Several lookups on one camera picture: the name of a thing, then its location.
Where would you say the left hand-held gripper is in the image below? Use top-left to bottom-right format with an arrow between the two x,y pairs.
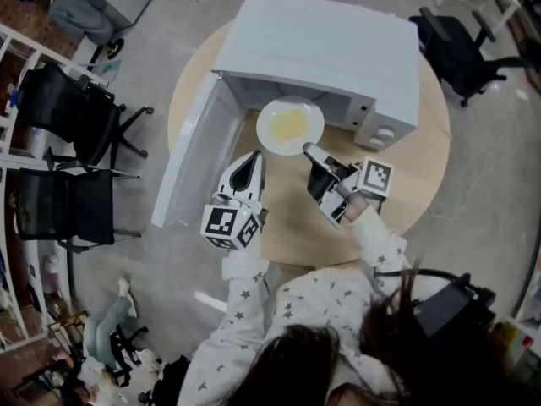
199,151 -> 268,253

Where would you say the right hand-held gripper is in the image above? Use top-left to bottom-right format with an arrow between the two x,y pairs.
301,141 -> 395,231

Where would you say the white plate of food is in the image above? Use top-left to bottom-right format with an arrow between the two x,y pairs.
255,95 -> 326,157

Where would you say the white microwave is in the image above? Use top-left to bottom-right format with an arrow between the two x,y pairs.
150,0 -> 420,228

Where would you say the person's right forearm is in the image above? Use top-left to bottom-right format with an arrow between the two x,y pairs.
342,192 -> 414,272

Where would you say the person's left forearm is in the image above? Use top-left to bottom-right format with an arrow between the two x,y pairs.
221,250 -> 272,337

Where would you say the person's star-print torso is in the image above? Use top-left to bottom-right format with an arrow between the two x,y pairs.
177,264 -> 409,406

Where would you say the black office chair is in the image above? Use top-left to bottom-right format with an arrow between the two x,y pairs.
18,61 -> 156,169
14,148 -> 143,252
407,5 -> 530,109

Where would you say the black equipment box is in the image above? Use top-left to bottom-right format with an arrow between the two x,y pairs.
374,267 -> 498,340

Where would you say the white shelf unit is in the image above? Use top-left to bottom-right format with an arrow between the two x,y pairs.
0,23 -> 112,350

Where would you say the grey sofa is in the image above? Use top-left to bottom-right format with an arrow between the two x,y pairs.
47,0 -> 154,47

